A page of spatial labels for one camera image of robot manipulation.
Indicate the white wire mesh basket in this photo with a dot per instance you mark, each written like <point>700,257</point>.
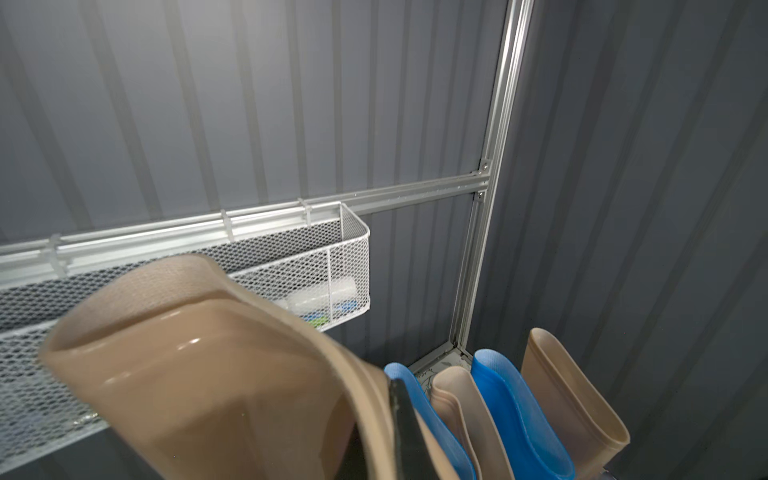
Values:
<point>147,269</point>

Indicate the white bottle in basket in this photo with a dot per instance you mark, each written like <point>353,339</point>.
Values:
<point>320,296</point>

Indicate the blue rain boot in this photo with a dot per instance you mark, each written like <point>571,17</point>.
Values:
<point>532,446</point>
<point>451,447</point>

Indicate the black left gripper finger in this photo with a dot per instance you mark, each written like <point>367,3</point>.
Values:
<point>412,458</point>

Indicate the blue rain boot left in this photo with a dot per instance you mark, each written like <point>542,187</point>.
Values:
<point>451,447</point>

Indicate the beige rain boot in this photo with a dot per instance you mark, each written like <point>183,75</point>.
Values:
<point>588,427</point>
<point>459,404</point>
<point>233,387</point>

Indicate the blue rain boot right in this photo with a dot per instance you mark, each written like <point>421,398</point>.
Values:
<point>532,446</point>

